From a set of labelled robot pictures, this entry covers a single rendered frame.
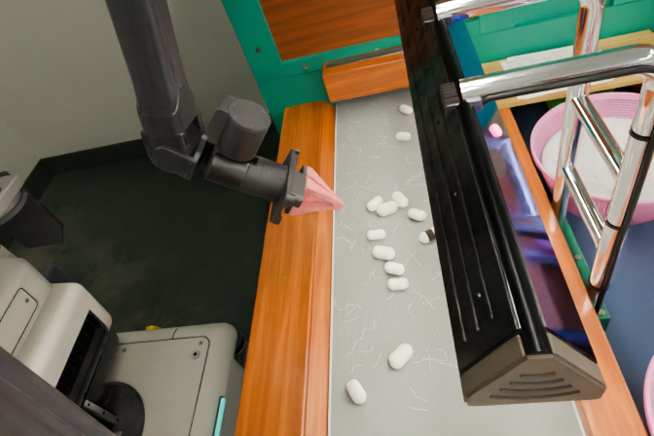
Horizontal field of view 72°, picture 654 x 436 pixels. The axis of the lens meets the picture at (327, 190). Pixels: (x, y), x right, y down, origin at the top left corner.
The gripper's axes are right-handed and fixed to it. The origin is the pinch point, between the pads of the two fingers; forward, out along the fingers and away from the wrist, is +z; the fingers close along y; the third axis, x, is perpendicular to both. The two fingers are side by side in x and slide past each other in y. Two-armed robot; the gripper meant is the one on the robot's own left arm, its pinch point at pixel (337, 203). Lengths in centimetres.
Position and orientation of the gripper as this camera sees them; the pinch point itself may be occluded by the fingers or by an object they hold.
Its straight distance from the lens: 68.3
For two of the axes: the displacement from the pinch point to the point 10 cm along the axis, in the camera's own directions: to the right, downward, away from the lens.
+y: 0.3, -7.2, 7.0
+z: 9.0, 3.2, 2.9
